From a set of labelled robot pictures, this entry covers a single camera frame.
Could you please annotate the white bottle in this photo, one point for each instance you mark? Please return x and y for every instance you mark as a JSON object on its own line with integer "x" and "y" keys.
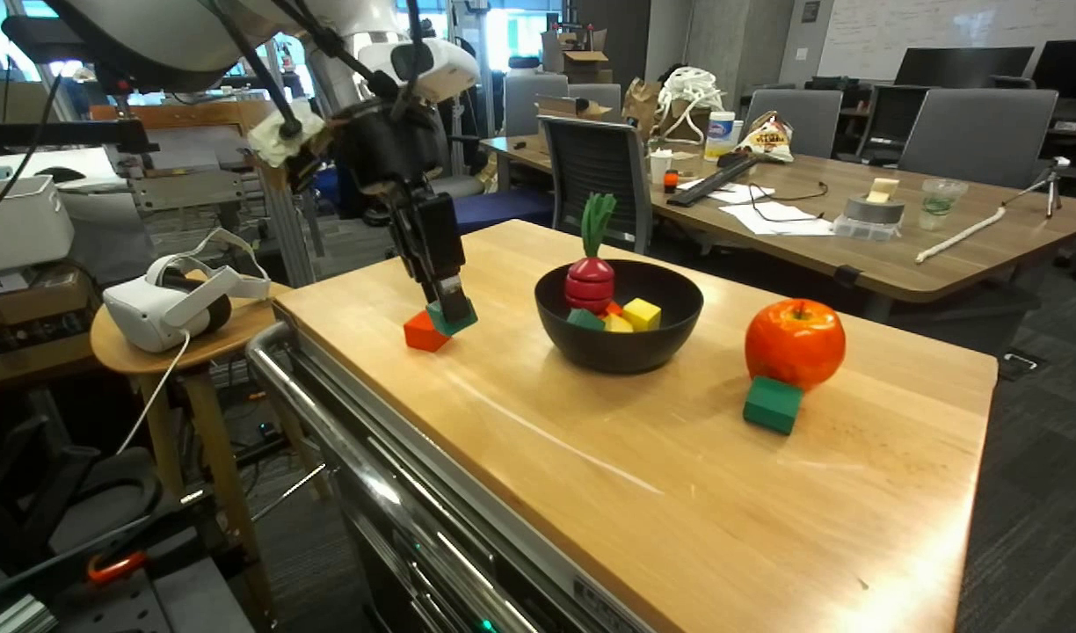
{"x": 721, "y": 136}

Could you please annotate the metal tool cart cabinet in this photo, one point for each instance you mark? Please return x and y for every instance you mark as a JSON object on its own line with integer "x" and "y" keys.
{"x": 444, "y": 564}

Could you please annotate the grey padded office chair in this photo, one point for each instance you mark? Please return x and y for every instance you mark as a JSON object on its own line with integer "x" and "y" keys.
{"x": 805, "y": 116}

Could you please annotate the tall dark green wooden block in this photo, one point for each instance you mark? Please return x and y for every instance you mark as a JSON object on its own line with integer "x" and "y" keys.
{"x": 581, "y": 321}

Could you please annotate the white paper sheets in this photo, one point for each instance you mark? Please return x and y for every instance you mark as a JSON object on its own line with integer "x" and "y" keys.
{"x": 786, "y": 219}

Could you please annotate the wide grey office chair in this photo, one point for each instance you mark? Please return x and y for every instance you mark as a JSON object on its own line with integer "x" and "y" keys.
{"x": 979, "y": 136}

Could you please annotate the white equipment box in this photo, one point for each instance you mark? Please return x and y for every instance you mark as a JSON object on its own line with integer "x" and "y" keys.
{"x": 15, "y": 231}

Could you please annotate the blue seat office chair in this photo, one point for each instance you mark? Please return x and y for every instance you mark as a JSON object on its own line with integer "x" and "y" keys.
{"x": 503, "y": 207}

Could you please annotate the clear container with yellow items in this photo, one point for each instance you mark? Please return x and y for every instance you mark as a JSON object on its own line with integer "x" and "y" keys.
{"x": 875, "y": 213}

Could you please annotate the black computer monitor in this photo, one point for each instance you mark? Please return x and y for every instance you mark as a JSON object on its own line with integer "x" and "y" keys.
{"x": 966, "y": 68}
{"x": 1067, "y": 71}

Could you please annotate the dark mesh office chair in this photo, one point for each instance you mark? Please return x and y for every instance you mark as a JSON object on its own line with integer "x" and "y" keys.
{"x": 576, "y": 162}

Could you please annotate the light teal wooden cube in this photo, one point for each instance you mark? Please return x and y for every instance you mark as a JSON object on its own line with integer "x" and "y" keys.
{"x": 454, "y": 319}

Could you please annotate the white VR headset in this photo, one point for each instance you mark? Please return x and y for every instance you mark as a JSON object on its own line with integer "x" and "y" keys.
{"x": 170, "y": 306}

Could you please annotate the tan crumpled bag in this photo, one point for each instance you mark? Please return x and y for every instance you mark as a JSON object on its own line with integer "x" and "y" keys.
{"x": 768, "y": 137}

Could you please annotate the thin white stick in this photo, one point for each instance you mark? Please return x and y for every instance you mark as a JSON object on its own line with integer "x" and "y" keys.
{"x": 960, "y": 234}

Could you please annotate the long black remote bar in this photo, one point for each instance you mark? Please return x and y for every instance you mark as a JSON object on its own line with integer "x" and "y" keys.
{"x": 713, "y": 180}

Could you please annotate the orange-red toy apple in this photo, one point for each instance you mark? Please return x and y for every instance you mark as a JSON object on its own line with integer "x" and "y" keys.
{"x": 794, "y": 341}

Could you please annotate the large red-orange wooden cube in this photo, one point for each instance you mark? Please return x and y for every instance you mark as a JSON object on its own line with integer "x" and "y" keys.
{"x": 425, "y": 336}

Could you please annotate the green rounded wooden block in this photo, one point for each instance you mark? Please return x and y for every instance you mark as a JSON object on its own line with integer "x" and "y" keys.
{"x": 772, "y": 405}

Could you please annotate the long wooden conference table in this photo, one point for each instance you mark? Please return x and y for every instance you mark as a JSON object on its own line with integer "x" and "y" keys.
{"x": 892, "y": 265}

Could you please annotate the aluminium extrusion rail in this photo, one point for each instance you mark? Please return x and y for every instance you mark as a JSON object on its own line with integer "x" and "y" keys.
{"x": 12, "y": 615}

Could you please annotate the yellow wooden block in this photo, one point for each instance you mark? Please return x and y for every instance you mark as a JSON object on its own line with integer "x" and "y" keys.
{"x": 618, "y": 323}
{"x": 640, "y": 313}

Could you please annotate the red toy beetroot green leaves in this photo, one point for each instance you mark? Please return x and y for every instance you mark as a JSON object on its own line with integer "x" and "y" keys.
{"x": 588, "y": 283}

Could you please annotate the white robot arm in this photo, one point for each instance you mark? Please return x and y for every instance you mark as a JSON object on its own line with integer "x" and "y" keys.
{"x": 152, "y": 29}

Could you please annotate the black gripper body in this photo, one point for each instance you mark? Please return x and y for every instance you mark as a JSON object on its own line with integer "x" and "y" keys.
{"x": 405, "y": 231}

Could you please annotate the clear plastic cup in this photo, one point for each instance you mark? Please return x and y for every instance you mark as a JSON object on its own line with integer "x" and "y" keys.
{"x": 945, "y": 203}

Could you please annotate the black bowl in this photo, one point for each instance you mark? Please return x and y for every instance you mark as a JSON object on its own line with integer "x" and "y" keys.
{"x": 618, "y": 354}

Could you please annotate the round wooden stool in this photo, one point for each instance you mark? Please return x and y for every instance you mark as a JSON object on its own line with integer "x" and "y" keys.
{"x": 189, "y": 354}

